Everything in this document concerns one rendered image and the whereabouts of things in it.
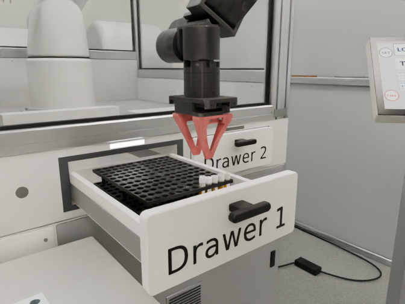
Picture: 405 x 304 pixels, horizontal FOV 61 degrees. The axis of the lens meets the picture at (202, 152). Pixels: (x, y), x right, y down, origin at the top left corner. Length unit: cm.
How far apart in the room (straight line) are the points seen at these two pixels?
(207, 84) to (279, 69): 56
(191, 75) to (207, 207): 20
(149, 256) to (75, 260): 27
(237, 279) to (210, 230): 67
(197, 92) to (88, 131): 28
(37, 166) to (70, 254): 18
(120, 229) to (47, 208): 24
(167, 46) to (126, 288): 39
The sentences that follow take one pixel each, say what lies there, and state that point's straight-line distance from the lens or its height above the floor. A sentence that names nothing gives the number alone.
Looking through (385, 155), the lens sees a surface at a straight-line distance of 214.
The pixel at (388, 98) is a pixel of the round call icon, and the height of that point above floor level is 101.
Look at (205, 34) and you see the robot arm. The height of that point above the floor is 114.
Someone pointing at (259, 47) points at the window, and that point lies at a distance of 102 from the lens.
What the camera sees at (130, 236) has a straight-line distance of 51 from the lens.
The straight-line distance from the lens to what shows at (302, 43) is 239.
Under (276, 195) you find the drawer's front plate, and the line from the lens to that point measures 57.
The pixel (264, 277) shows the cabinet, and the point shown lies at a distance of 125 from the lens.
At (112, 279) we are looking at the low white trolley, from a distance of 62.
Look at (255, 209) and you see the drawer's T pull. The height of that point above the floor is 91.
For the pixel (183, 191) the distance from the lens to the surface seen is 57.
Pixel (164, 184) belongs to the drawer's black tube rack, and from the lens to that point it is 60.
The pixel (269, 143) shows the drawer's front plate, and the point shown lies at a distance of 103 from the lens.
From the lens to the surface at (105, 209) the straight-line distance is 58.
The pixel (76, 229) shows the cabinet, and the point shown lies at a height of 77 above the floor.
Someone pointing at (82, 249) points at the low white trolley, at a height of 76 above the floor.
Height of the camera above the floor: 110
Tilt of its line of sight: 14 degrees down
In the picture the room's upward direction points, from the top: straight up
